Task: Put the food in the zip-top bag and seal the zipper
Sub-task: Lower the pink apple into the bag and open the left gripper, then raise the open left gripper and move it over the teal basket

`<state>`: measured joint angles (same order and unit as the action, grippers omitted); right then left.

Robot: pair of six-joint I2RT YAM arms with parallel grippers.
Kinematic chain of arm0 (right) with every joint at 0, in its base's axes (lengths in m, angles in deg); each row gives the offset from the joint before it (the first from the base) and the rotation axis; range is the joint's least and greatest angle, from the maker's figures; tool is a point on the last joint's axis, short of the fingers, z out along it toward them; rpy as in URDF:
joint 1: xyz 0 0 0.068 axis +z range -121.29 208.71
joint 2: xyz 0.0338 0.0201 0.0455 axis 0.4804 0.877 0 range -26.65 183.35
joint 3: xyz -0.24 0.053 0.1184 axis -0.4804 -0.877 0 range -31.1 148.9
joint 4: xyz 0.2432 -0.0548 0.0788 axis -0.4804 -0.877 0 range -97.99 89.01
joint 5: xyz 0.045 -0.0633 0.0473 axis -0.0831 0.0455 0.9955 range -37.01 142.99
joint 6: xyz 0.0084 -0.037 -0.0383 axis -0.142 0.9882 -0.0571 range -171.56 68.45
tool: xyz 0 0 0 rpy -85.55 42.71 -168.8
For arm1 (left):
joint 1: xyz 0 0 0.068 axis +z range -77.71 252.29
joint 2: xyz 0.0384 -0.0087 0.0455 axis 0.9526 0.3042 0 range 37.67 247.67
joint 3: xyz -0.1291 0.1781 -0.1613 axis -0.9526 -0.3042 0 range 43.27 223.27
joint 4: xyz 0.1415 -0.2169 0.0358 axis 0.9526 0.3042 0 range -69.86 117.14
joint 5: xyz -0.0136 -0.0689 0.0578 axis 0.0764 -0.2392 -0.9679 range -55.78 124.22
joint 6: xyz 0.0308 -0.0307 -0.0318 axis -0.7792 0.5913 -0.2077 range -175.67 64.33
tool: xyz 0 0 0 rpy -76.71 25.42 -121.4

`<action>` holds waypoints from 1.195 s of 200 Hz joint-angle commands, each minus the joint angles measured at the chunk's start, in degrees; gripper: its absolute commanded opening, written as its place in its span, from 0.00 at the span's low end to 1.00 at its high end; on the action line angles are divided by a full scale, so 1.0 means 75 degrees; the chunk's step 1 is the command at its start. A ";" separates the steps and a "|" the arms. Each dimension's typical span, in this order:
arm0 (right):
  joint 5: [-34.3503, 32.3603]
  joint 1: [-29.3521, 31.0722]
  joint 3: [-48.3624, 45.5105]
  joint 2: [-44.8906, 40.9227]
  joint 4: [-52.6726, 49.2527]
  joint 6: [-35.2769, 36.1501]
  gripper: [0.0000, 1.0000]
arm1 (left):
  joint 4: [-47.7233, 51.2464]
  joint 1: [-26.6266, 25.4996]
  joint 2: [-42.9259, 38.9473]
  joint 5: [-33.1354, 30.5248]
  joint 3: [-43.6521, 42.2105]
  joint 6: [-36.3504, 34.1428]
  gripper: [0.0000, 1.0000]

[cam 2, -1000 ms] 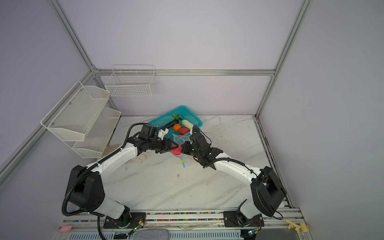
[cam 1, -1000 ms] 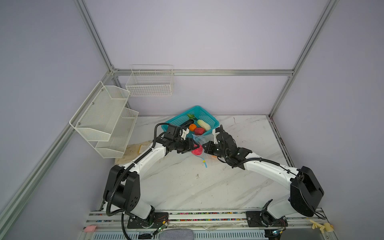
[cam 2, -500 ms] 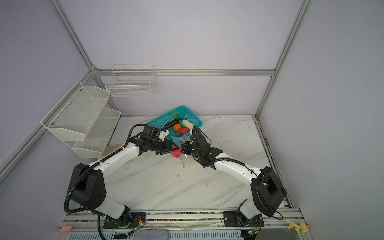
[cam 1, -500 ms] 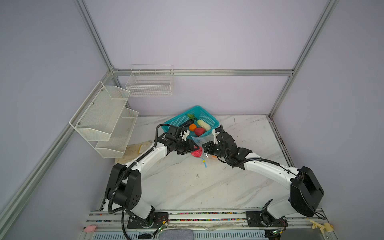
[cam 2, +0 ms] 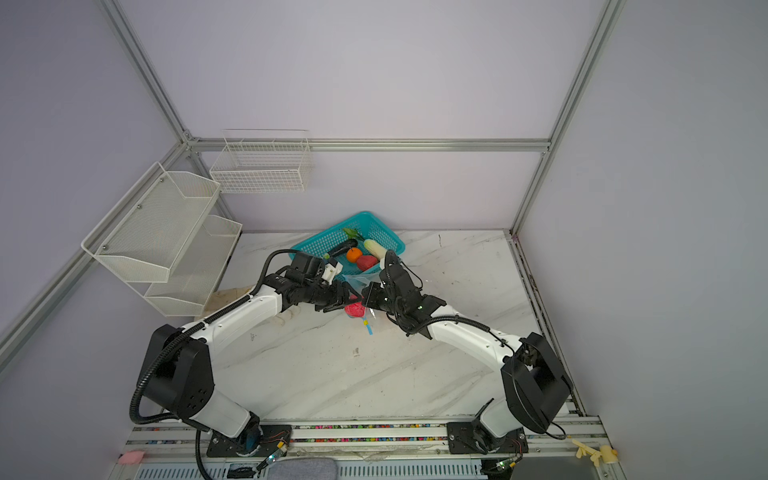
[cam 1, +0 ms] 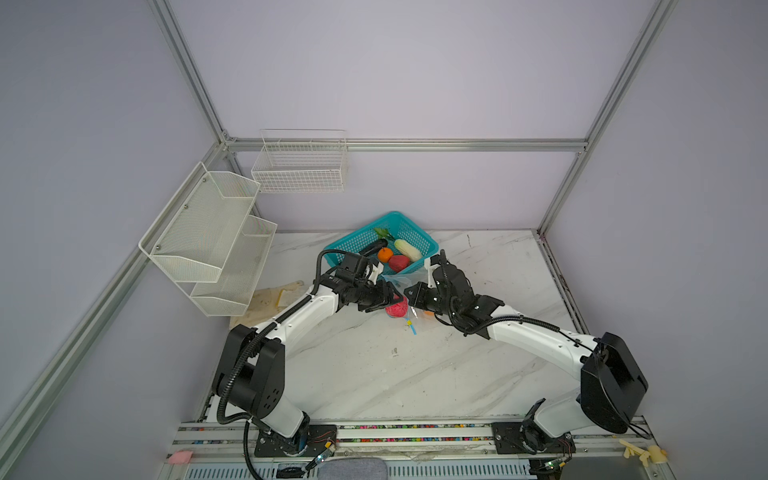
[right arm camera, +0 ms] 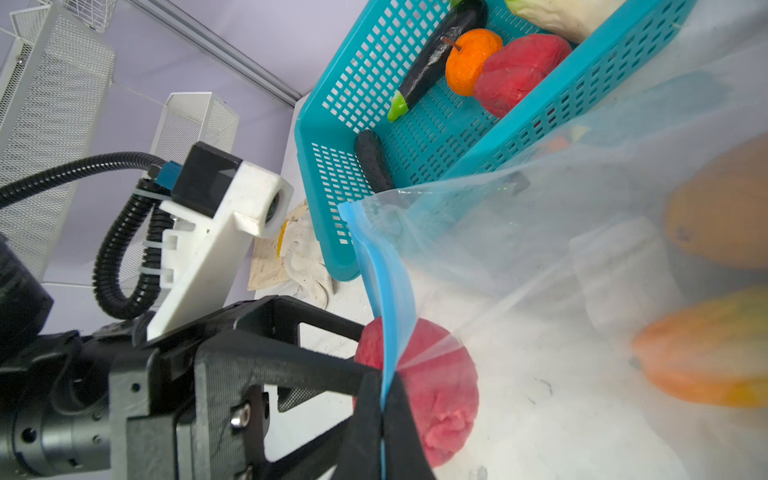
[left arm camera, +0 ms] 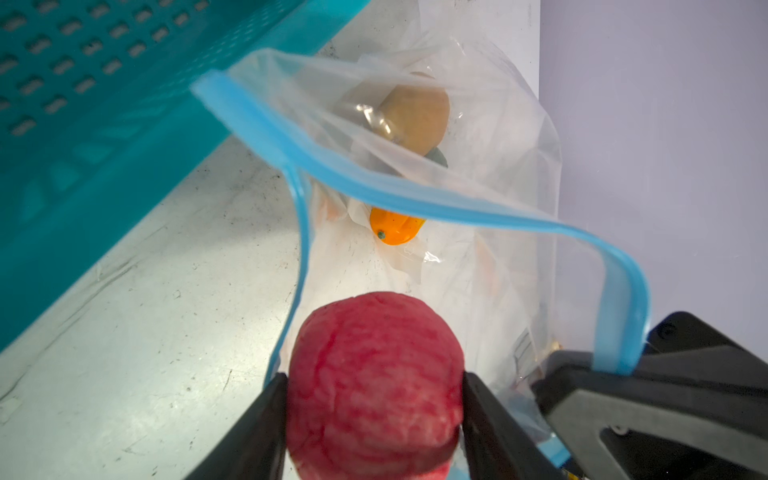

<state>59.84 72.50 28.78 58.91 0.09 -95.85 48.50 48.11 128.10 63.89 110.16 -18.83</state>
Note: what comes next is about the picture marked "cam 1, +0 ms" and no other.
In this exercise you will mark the pink red dragon fruit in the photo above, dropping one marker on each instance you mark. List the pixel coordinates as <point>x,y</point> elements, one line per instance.
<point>398,310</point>

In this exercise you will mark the pink sponge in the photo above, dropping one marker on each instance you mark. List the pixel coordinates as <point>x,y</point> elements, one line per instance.
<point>182,457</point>

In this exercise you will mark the white mesh two-tier shelf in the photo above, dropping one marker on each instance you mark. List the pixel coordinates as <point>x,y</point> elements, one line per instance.
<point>210,243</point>

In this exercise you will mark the beige tape scraps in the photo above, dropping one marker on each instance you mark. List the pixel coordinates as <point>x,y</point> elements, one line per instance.
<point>651,454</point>

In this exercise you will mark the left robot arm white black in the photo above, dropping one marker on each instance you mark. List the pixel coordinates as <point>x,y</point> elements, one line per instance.
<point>251,373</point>

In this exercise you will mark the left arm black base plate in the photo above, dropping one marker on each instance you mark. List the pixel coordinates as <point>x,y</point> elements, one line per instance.
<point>307,442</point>

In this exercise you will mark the clear zip bag blue zipper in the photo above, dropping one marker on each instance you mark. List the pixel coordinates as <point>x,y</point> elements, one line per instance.
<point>416,318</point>

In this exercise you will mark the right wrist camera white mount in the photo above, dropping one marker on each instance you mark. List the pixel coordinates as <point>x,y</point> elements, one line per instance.
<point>430,266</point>

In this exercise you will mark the grey cloth pad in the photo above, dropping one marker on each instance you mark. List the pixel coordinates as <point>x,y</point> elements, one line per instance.
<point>353,469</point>

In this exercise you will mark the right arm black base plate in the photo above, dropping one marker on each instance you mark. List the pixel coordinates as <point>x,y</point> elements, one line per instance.
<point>521,438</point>

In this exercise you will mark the white wire wall basket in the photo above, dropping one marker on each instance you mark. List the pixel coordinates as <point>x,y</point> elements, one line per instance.
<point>301,161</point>

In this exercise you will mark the teal plastic basket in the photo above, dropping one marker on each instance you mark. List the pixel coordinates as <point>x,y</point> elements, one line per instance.
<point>400,226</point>

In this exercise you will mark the aluminium rail base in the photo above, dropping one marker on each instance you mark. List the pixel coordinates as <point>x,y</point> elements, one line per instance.
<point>417,449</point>

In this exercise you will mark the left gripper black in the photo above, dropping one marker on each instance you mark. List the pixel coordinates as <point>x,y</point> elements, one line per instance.
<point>384,297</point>

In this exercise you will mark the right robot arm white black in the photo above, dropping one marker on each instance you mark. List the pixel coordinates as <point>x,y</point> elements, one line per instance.
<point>611,385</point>

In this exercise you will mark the green leafy vegetable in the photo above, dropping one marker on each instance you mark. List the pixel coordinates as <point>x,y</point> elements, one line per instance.
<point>384,234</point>

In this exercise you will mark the red bell pepper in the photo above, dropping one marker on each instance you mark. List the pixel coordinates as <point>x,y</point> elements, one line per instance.
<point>398,263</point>

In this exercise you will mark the orange tangerine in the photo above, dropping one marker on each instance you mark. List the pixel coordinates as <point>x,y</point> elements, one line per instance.
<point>385,254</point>

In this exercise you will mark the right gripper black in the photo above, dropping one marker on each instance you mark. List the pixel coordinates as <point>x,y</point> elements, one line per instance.
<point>415,300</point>

